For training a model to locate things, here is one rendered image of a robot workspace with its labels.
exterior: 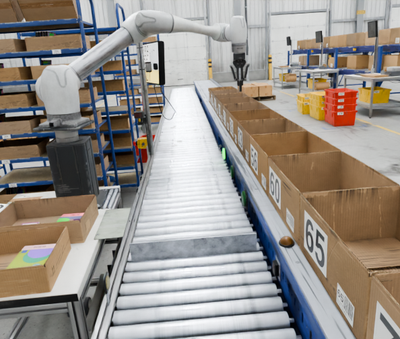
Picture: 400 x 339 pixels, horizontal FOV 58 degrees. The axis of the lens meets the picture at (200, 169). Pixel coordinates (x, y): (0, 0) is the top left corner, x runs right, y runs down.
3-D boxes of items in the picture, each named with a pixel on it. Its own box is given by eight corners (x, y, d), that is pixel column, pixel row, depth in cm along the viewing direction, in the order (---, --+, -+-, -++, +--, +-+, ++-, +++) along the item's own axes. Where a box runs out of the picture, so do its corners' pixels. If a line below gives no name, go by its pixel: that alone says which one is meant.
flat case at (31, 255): (1, 278, 118) (0, 274, 118) (25, 249, 136) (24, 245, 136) (42, 275, 118) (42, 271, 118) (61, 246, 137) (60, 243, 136)
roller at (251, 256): (124, 272, 132) (122, 259, 131) (265, 259, 134) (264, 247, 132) (122, 280, 127) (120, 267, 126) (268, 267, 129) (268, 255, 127)
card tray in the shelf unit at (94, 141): (48, 156, 290) (45, 144, 287) (59, 147, 319) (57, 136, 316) (98, 152, 292) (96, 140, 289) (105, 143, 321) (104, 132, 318)
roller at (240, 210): (137, 224, 169) (135, 214, 168) (246, 215, 171) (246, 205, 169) (135, 229, 164) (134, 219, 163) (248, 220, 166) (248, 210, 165)
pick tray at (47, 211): (17, 220, 170) (13, 200, 167) (99, 213, 172) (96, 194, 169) (-13, 251, 143) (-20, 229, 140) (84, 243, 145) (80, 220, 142)
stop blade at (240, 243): (132, 264, 133) (129, 243, 130) (256, 254, 134) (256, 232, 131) (132, 266, 132) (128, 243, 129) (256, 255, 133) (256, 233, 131)
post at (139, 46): (149, 162, 280) (135, 42, 254) (155, 162, 281) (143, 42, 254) (148, 167, 269) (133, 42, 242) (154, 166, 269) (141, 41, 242)
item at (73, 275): (18, 198, 207) (17, 194, 206) (120, 190, 210) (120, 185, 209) (-113, 321, 111) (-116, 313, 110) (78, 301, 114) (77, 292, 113)
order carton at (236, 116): (229, 135, 256) (228, 111, 251) (270, 132, 257) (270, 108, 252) (238, 148, 218) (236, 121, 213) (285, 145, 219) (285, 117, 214)
